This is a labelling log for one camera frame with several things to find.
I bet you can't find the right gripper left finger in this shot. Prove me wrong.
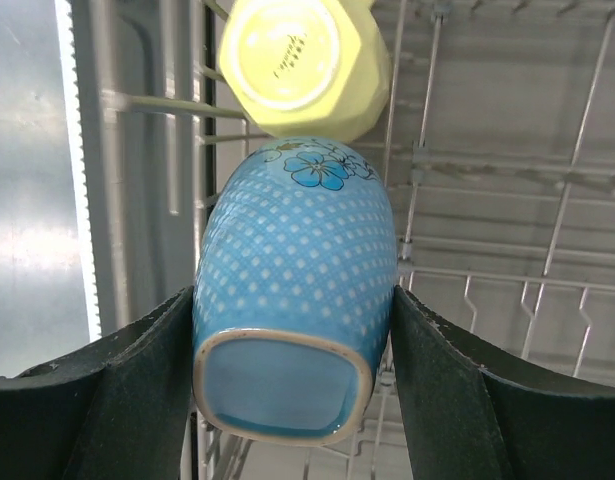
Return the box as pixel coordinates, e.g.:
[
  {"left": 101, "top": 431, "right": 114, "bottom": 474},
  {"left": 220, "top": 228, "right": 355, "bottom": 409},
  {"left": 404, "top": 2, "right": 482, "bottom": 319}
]
[{"left": 0, "top": 287, "right": 193, "bottom": 480}]

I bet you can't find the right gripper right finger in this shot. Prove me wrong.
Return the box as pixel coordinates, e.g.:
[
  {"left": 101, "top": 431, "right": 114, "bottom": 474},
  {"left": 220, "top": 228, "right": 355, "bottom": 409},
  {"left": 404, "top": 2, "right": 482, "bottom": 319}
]
[{"left": 391, "top": 288, "right": 615, "bottom": 479}]

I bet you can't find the blue floral mug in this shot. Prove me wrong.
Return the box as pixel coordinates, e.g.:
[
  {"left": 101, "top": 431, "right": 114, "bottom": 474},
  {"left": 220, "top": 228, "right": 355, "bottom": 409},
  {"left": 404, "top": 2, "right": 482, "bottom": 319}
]
[{"left": 192, "top": 136, "right": 397, "bottom": 446}]

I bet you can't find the yellow mug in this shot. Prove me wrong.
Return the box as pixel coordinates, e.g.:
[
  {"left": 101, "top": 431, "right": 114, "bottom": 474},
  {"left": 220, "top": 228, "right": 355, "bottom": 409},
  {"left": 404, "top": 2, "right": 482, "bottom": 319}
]
[{"left": 218, "top": 0, "right": 392, "bottom": 143}]

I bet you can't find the aluminium frame rail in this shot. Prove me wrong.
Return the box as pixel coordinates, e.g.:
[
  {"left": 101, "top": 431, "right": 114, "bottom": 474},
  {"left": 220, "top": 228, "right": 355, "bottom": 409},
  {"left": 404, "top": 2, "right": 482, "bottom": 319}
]
[{"left": 55, "top": 1, "right": 216, "bottom": 340}]

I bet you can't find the grey wire dish rack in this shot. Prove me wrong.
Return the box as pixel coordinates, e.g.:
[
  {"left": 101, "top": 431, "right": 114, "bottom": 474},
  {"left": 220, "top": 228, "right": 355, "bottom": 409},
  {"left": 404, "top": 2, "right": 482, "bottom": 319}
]
[{"left": 101, "top": 0, "right": 615, "bottom": 480}]

